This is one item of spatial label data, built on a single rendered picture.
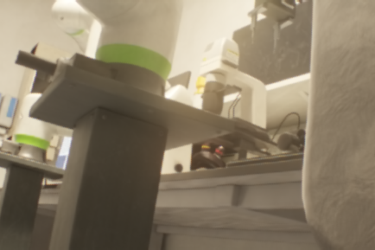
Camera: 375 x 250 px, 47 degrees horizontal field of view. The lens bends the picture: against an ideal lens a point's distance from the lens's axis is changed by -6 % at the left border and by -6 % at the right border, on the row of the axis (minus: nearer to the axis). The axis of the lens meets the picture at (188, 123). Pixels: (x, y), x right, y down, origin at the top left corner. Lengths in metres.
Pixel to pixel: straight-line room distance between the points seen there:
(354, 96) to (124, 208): 0.44
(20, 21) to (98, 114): 3.46
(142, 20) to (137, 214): 0.29
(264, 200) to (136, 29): 0.35
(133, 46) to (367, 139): 0.49
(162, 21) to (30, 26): 3.40
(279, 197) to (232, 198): 0.10
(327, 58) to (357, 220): 0.11
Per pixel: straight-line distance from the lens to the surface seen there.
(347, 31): 0.31
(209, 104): 1.39
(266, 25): 2.10
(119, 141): 0.65
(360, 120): 0.27
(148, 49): 0.70
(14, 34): 4.03
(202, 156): 1.35
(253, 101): 1.51
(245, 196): 0.81
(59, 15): 1.72
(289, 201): 0.73
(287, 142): 0.83
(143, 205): 0.66
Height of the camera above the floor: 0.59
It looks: 17 degrees up
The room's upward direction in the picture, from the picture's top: 9 degrees clockwise
